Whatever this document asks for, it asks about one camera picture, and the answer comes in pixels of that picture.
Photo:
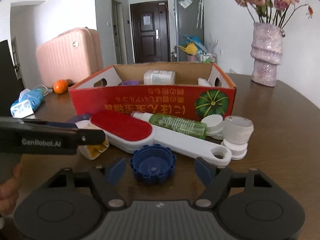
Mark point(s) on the cream yellow small box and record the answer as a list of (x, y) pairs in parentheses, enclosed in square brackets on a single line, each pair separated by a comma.
[(91, 152)]

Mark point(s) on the red cardboard box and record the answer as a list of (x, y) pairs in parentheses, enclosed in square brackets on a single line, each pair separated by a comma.
[(102, 90)]

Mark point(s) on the orange fruit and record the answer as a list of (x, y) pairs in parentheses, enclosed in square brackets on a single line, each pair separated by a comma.
[(60, 87)]

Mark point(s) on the person's left hand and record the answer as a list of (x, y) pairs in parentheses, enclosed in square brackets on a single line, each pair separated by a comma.
[(10, 191)]

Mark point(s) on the blue tissue pack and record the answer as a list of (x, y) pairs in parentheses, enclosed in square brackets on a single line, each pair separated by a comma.
[(27, 103)]

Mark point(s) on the dried pink flowers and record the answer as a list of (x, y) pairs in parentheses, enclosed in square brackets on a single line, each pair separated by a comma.
[(274, 12)]

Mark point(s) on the black paper bag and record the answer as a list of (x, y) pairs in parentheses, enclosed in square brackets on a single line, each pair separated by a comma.
[(10, 87)]

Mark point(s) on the white plastic bottle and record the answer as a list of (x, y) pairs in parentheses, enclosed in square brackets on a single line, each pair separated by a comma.
[(203, 82)]

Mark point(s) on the pink suitcase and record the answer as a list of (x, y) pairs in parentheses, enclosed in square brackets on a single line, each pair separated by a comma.
[(72, 56)]

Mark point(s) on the green spray bottle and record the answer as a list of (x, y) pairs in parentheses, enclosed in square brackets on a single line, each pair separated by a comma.
[(181, 125)]

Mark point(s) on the blue ridged cap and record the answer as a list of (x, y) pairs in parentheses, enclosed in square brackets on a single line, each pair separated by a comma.
[(153, 164)]

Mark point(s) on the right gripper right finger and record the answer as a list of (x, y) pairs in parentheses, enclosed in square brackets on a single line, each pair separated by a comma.
[(216, 181)]

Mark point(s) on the grey refrigerator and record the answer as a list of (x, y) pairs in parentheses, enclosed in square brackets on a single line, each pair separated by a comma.
[(187, 23)]

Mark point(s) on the dark brown entrance door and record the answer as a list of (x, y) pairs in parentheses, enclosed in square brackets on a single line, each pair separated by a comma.
[(150, 31)]

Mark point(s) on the cluttered storage rack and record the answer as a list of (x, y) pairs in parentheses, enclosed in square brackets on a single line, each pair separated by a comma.
[(192, 49)]

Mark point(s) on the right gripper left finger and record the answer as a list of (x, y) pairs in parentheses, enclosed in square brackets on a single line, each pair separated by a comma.
[(103, 179)]

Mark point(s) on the purple ridged cap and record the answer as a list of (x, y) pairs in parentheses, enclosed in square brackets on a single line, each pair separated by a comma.
[(130, 83)]

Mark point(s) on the red white lint brush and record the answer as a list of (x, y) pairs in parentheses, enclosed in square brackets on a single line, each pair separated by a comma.
[(130, 134)]

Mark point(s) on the pink textured vase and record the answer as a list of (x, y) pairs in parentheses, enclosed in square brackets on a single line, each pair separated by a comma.
[(267, 52)]

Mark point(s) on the white labelled square jar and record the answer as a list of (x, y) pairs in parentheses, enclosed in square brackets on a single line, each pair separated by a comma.
[(159, 77)]

